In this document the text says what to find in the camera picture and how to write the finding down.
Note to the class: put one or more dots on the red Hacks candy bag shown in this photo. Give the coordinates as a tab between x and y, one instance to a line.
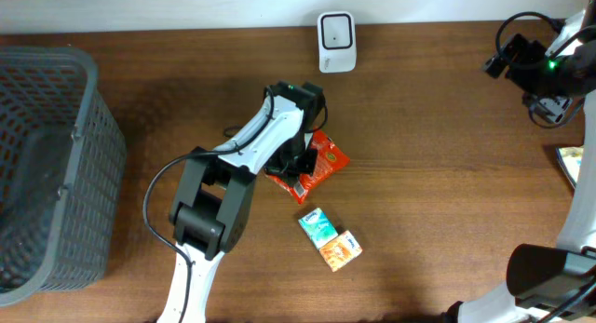
330	159

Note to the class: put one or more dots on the grey plastic lattice basket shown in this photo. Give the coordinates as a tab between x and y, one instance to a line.
62	163

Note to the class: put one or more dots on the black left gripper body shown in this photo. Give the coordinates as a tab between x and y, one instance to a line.
295	162

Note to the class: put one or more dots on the orange tissue pack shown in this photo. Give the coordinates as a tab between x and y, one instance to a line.
340	251

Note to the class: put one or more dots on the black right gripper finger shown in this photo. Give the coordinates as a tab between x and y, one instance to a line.
548	110
495	66

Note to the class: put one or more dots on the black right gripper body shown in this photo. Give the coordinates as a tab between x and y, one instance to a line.
504	56

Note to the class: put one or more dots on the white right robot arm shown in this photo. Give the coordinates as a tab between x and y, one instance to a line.
549	283

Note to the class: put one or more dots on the cream wet wipes pack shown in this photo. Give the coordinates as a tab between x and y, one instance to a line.
569	158

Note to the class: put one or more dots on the green tissue pack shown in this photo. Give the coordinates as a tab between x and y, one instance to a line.
318	228

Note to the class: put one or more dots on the white barcode scanner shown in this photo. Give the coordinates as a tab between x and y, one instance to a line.
337	47

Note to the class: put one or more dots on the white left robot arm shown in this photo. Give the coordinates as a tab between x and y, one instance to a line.
212	204

